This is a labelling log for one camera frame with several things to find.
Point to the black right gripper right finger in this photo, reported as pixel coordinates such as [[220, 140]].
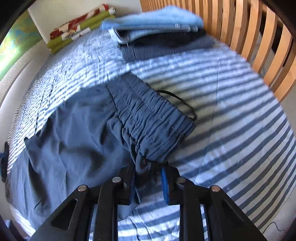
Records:
[[205, 213]]

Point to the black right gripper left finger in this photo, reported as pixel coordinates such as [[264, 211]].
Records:
[[90, 211]]

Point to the dark navy blue pants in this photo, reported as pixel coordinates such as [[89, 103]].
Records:
[[89, 138]]

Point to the patterned white window curtain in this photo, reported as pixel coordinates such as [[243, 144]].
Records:
[[12, 74]]

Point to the blue white striped bedspread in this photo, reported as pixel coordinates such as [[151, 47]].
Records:
[[242, 139]]

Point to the green red floral folded blanket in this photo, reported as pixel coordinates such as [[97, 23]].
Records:
[[68, 32]]

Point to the blue grey checked garment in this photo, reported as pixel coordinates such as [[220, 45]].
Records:
[[140, 53]]

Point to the black folded garment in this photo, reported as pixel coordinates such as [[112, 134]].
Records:
[[172, 39]]

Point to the light blue denim jeans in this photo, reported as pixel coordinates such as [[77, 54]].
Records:
[[169, 19]]

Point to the wooden slatted bed frame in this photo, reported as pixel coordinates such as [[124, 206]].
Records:
[[250, 28]]

